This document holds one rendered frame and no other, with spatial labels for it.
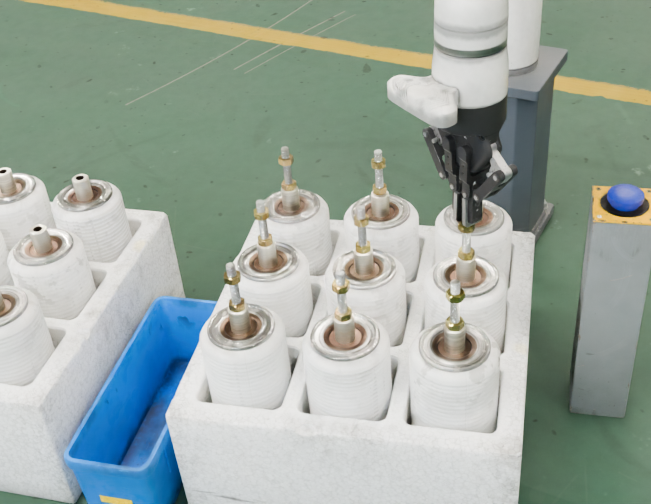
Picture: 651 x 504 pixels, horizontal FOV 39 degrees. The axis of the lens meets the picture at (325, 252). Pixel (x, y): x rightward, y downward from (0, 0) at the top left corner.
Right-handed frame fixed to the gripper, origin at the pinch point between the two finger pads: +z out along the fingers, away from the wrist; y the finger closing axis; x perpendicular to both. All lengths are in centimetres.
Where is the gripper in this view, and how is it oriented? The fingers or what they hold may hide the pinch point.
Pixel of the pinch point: (467, 206)
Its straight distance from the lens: 102.4
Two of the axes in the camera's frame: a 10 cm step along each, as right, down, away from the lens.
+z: 0.8, 7.9, 6.1
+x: -8.3, 3.9, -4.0
